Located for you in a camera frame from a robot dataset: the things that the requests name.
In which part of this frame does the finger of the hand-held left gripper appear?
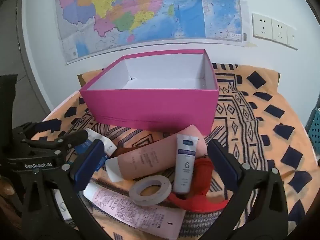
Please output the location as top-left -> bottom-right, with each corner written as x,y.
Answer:
74,140 -> 95,157
11,122 -> 89,155

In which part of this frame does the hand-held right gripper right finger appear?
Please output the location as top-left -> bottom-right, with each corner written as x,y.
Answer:
200,139 -> 295,240

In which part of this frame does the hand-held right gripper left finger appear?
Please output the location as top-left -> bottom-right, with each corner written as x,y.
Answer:
21,139 -> 118,240

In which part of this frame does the red corkscrew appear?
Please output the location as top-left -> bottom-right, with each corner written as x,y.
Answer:
167,155 -> 229,213

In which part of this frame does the brown wooden massager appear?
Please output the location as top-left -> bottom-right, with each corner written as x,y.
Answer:
110,146 -> 137,159

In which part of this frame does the pink cardboard box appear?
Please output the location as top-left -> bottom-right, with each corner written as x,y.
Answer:
79,49 -> 220,136

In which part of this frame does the white and blue carton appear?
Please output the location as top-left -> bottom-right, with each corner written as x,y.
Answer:
85,128 -> 117,155

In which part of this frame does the white tube with blue label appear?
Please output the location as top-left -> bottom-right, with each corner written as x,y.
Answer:
173,134 -> 199,194

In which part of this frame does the white plastic object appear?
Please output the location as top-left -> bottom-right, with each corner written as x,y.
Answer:
52,189 -> 75,222

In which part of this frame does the grey door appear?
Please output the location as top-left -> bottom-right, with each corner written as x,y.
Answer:
0,0 -> 52,120

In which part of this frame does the pale pink printed tube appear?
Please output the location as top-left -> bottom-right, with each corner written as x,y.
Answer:
82,181 -> 187,239

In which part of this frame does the large pink tube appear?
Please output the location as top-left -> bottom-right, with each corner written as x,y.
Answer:
105,124 -> 208,183

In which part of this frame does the white tape roll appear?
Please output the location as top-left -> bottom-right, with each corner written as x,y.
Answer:
129,175 -> 172,207

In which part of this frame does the orange patterned blanket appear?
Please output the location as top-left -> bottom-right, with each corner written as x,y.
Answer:
30,62 -> 317,240

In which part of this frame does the blue plastic basket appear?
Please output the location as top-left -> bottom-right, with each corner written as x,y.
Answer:
304,107 -> 320,155

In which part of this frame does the colourful wall map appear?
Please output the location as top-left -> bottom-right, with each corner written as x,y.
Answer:
54,0 -> 258,65

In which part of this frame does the white wall socket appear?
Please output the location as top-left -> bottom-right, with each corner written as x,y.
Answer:
271,19 -> 288,46
251,12 -> 273,41

